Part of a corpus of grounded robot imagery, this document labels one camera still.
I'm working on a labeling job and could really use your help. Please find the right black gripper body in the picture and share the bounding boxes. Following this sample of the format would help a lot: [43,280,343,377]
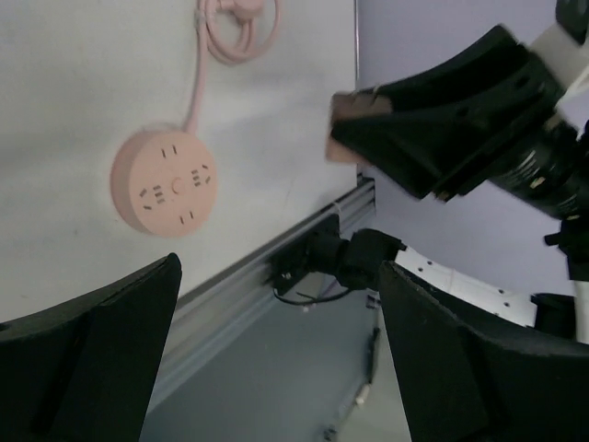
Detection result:
[487,41,589,222]

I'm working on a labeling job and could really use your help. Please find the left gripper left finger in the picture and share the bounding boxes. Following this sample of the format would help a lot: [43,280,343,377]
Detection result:
[1,253,182,441]

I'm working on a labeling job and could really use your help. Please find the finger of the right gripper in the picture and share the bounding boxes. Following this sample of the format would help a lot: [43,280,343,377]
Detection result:
[363,25,529,114]
[349,110,543,201]

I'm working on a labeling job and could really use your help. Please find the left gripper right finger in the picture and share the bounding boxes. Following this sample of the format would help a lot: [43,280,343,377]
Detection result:
[379,262,588,441]

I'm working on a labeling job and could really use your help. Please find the brown pink plug adapter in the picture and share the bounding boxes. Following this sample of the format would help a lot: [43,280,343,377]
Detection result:
[325,89,393,166]

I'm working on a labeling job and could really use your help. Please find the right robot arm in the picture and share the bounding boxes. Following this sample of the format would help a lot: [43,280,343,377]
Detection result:
[271,1,588,343]

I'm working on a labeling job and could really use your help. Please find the round pink power socket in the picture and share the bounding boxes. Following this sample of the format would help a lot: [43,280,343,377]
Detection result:
[110,130,217,238]

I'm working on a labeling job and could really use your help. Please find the aluminium front rail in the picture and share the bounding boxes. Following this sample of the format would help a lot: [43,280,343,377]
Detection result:
[148,177,375,411]

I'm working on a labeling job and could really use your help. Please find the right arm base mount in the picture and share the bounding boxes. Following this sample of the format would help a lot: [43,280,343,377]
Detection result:
[266,214,360,308]

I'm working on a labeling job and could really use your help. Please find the aluminium side rail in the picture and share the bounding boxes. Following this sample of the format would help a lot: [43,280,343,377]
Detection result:
[353,0,361,87]

